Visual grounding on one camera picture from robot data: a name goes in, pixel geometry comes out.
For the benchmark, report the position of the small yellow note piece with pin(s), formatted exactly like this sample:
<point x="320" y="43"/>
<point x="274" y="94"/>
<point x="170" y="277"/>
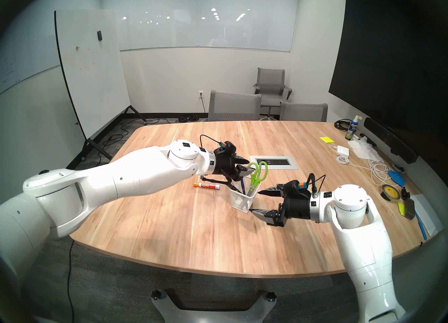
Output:
<point x="401" y="208"/>

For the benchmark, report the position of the large wall glass board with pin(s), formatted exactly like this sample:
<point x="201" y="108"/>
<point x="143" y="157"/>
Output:
<point x="203" y="28"/>

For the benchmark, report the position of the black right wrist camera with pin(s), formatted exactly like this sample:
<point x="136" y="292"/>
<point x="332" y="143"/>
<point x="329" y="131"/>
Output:
<point x="292" y="187"/>

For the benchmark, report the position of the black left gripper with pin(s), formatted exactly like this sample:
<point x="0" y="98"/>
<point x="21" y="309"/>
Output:
<point x="225" y="166"/>

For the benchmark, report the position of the white paper sheet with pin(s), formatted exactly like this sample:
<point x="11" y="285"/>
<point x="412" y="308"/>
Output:
<point x="428" y="214"/>

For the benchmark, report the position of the yellow sticky note pad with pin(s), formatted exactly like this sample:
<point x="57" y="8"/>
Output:
<point x="326" y="139"/>

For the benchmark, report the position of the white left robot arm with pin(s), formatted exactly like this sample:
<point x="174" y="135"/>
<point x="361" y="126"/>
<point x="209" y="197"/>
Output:
<point x="105" y="182"/>

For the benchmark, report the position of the white power adapter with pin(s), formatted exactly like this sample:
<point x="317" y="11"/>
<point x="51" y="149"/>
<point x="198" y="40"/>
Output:
<point x="343" y="150"/>

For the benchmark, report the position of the yellow black tape roll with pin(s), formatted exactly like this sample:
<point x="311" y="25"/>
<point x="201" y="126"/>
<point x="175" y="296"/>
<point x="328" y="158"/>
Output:
<point x="389" y="190"/>

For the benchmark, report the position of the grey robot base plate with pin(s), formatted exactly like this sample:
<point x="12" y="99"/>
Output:
<point x="213" y="315"/>

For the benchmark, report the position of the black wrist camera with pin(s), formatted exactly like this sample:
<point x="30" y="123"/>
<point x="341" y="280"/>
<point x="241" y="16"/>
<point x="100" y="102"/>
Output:
<point x="228" y="147"/>
<point x="292" y="187"/>

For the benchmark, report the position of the rolling whiteboard on stand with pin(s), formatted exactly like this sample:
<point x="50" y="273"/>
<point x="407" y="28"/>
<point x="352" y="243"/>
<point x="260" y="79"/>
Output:
<point x="91" y="70"/>

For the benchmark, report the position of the blue ballpoint pen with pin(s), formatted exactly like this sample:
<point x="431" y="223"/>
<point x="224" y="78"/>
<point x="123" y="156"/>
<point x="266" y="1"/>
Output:
<point x="242" y="187"/>

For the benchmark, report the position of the grey office chair with armrests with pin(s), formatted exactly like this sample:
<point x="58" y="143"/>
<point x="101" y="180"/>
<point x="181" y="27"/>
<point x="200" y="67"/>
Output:
<point x="270" y="81"/>

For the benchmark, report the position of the large black wall screen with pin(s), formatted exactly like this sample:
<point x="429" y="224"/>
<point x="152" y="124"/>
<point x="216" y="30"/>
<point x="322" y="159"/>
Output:
<point x="385" y="63"/>

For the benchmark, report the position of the Expo cleaner spray bottle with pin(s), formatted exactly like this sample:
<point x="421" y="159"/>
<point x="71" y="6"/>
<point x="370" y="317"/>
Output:
<point x="351" y="131"/>

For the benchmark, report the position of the black video sound bar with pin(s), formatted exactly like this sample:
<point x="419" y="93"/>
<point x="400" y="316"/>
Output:
<point x="388" y="138"/>

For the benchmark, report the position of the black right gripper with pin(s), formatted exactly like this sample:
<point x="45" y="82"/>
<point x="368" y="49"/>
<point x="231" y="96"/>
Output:
<point x="297" y="208"/>

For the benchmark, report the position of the black permanent marker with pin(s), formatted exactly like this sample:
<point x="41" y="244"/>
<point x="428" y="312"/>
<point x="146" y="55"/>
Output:
<point x="233" y="187"/>

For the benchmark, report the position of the dark grey small box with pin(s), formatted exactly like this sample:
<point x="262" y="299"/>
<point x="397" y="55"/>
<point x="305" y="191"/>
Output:
<point x="409" y="207"/>

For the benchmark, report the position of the side wall glass board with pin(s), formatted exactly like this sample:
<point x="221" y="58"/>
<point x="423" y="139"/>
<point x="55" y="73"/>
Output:
<point x="17" y="63"/>

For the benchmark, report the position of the crumpled white tissue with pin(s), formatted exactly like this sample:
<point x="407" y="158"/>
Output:
<point x="362" y="149"/>

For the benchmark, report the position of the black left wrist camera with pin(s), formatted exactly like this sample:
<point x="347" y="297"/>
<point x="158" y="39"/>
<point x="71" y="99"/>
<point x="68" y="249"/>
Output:
<point x="228" y="147"/>

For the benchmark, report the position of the blue flat object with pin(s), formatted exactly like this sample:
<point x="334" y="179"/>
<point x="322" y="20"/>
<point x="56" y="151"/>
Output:
<point x="397" y="178"/>

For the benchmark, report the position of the orange white Expo marker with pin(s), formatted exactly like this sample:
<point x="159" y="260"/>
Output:
<point x="206" y="186"/>

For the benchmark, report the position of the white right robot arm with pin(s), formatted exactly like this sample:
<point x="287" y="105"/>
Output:
<point x="364" y="249"/>

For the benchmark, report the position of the white mesh pen holder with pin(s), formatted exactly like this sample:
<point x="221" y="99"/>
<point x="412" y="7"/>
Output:
<point x="243" y="203"/>

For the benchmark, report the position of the grey mesh office chair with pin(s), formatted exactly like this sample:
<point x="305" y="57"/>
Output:
<point x="304" y="112"/>
<point x="234" y="107"/>

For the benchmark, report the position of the grey table outlet panel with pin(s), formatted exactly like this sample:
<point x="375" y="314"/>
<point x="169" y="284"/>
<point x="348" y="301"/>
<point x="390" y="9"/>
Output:
<point x="276" y="162"/>

